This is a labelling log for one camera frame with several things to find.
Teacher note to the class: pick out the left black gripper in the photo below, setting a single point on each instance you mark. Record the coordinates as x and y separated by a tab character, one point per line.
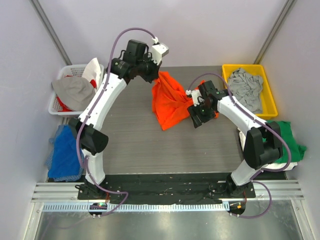
152	73

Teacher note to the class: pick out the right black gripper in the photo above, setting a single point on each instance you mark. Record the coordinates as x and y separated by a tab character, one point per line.
198	117

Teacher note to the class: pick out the orange t shirt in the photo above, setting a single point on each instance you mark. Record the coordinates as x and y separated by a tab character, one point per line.
169	101

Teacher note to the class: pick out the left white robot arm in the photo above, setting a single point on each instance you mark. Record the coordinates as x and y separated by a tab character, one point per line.
138	59

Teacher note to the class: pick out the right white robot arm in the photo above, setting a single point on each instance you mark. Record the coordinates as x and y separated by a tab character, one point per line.
262	145

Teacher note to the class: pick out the grey shirt in yellow bin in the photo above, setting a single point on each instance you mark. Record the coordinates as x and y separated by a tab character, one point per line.
247	89

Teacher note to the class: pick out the white cloth in basket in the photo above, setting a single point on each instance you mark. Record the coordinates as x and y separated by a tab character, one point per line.
93	71

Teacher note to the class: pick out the white plastic basket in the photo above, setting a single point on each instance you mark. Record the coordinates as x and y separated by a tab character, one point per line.
71	70

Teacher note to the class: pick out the beige grey shirt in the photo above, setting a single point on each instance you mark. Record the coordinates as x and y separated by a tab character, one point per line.
74	91

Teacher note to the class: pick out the red cloth in basket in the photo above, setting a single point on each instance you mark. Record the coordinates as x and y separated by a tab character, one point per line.
63	106

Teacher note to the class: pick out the white folded t shirt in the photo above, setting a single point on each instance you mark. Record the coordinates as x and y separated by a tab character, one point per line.
241	137

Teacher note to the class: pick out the green folded t shirt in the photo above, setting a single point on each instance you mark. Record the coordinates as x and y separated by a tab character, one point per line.
297	150

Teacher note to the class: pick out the blue white checkered cloth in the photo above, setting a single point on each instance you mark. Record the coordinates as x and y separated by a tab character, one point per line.
53	140

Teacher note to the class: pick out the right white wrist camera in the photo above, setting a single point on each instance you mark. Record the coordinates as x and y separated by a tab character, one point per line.
195	95

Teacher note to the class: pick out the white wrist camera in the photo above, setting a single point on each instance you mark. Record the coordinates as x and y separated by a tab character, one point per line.
158	51
195	95

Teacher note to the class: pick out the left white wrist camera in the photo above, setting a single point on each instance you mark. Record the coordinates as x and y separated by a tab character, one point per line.
158	51

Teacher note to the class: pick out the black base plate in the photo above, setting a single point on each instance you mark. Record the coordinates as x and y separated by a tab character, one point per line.
163	189

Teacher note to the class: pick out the aluminium rail frame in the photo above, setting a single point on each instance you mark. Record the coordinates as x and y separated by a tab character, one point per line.
276	213

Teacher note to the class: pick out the left corner metal post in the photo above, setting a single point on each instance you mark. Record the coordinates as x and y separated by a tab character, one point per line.
50	30

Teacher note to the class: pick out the corner metal post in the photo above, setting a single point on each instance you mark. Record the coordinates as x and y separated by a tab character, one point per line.
275	29
50	30

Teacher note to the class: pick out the right corner metal post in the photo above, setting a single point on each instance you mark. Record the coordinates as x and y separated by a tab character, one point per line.
275	29

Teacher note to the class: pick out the slotted cable duct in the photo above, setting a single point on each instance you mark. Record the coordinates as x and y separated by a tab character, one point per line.
102	207

